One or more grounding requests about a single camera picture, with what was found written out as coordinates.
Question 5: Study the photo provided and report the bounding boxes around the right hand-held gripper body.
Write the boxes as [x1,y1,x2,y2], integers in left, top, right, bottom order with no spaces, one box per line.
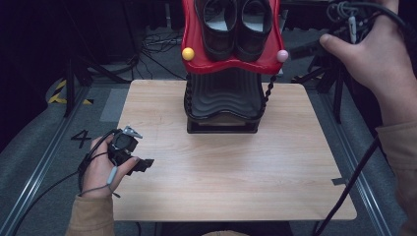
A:
[323,0,382,43]

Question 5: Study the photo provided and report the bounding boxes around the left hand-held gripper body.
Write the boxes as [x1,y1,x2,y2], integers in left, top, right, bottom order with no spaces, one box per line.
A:
[107,125,144,166]

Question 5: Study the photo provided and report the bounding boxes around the black leather shoe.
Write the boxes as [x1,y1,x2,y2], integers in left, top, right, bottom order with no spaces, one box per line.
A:
[194,0,239,62]
[234,0,273,63]

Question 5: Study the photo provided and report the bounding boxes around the red and black shoe rack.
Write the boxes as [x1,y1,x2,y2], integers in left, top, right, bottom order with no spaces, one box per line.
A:
[181,0,289,135]

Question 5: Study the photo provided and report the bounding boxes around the person's left hand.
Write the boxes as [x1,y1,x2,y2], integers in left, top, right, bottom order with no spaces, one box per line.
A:
[80,135,141,200]

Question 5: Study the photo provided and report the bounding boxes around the person's right hand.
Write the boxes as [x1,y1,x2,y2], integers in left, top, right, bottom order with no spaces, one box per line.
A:
[319,0,417,127]

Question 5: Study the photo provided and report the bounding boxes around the black metal stand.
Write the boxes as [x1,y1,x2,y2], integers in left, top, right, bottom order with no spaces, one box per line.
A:
[63,3,132,118]
[291,55,345,124]

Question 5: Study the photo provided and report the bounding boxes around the person's dark clothing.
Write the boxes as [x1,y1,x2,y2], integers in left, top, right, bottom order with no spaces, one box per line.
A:
[160,221,293,236]

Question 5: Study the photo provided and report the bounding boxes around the grey cable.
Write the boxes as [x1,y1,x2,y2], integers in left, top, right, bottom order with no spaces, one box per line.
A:
[77,165,122,200]

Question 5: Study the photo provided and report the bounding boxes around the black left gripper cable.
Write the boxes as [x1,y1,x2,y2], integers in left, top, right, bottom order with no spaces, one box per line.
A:
[11,128,121,236]

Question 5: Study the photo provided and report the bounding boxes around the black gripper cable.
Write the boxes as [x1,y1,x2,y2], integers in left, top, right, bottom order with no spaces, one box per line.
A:
[313,0,411,236]
[11,128,121,236]

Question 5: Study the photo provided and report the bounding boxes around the bundle of floor cables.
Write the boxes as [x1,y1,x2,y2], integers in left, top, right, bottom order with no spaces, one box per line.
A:
[132,29,188,82]

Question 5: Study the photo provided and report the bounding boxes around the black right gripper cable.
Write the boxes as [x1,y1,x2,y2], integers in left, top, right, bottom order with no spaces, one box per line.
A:
[313,0,411,236]

